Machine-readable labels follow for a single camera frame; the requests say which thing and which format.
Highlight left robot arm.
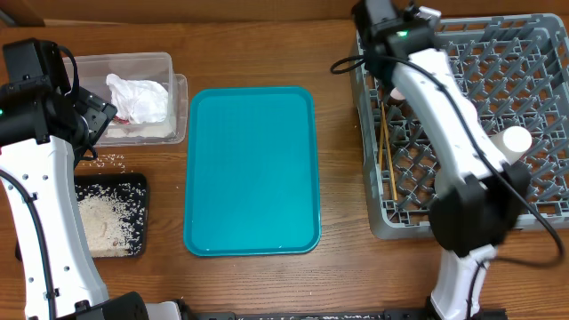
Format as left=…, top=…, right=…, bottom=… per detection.
left=1, top=38, right=193, bottom=319

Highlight clear plastic waste bin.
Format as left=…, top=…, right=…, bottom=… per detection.
left=63, top=52, right=188, bottom=147

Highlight grey plastic dish rack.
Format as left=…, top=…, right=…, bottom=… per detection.
left=350, top=14, right=568, bottom=239

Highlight white paper cup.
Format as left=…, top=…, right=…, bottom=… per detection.
left=490, top=126, right=533, bottom=164

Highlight black rectangular tray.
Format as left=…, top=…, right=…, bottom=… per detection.
left=14, top=172, right=150, bottom=259

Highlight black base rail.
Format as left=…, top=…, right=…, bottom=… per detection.
left=177, top=306, right=508, bottom=320

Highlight red snack wrapper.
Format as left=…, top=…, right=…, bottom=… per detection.
left=112, top=116, right=130, bottom=124

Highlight large white dinner plate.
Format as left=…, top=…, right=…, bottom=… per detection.
left=389, top=88, right=405, bottom=100

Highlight teal plastic serving tray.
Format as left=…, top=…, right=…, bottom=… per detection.
left=183, top=86, right=322, bottom=257

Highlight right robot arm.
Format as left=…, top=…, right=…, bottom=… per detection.
left=352, top=1, right=530, bottom=319

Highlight pile of rice in tray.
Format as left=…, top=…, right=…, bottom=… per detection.
left=74, top=182, right=148, bottom=258

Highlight scattered rice grains on table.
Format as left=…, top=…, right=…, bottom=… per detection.
left=76, top=153, right=132, bottom=175

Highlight white napkin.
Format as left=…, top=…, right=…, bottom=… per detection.
left=106, top=74, right=168, bottom=124
left=105, top=123, right=174, bottom=139

